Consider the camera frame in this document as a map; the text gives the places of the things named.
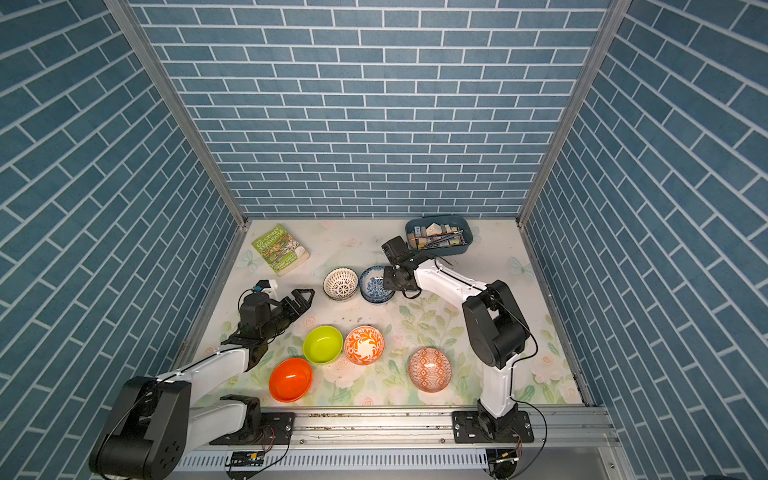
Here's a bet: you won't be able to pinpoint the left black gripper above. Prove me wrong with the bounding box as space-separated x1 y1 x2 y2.
259 288 315 340

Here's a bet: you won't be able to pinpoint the white brown patterned bowl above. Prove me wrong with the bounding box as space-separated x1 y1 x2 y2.
323 267 359 301

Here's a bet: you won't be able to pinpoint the lime green bowl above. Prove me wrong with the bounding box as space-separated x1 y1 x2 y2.
302 325 344 365

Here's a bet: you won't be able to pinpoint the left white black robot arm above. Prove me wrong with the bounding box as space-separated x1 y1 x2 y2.
88 280 315 479

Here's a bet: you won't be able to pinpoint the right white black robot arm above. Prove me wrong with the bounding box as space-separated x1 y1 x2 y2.
382 236 533 443

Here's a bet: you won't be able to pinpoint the green cover book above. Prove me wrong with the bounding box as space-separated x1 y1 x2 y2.
251 224 310 277

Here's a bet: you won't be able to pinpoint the art supplies in bin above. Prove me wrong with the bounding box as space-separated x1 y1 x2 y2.
407 223 467 250

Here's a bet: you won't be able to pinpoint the teal plastic bin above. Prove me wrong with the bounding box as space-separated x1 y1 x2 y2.
405 214 474 257

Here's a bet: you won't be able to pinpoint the plain orange bowl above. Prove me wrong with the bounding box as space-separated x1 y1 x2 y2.
268 358 313 403

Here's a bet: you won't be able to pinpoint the orange floral bowl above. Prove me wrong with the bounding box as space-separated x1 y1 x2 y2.
344 326 385 366

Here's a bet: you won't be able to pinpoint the red geometric patterned bowl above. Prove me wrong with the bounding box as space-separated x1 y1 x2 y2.
408 347 452 393

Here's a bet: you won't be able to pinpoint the left green circuit board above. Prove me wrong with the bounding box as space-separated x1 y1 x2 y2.
225 451 265 470

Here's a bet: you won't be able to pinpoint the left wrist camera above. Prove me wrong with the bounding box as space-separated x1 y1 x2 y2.
252 279 277 298

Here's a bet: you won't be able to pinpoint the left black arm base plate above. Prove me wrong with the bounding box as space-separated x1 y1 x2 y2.
210 412 295 447

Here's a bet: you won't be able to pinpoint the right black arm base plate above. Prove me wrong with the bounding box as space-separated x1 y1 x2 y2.
452 409 535 444

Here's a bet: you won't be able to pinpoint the aluminium mounting rail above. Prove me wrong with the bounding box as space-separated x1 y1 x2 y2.
119 405 619 451

